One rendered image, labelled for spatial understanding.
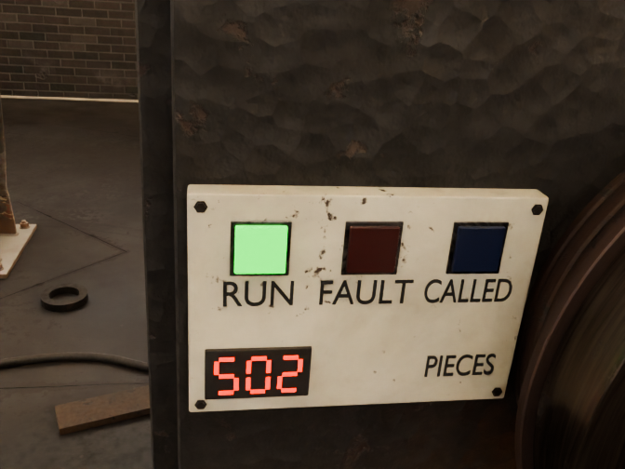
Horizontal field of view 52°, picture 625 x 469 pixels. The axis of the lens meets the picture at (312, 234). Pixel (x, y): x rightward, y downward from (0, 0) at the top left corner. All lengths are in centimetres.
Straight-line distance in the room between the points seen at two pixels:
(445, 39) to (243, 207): 18
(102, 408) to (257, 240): 181
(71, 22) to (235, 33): 610
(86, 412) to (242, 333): 176
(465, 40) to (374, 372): 26
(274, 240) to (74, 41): 613
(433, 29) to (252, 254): 19
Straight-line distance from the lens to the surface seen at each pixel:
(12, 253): 332
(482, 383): 56
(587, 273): 46
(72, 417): 221
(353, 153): 46
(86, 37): 651
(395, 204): 46
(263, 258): 45
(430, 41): 46
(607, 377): 42
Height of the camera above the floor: 139
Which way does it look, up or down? 23 degrees down
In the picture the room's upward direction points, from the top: 4 degrees clockwise
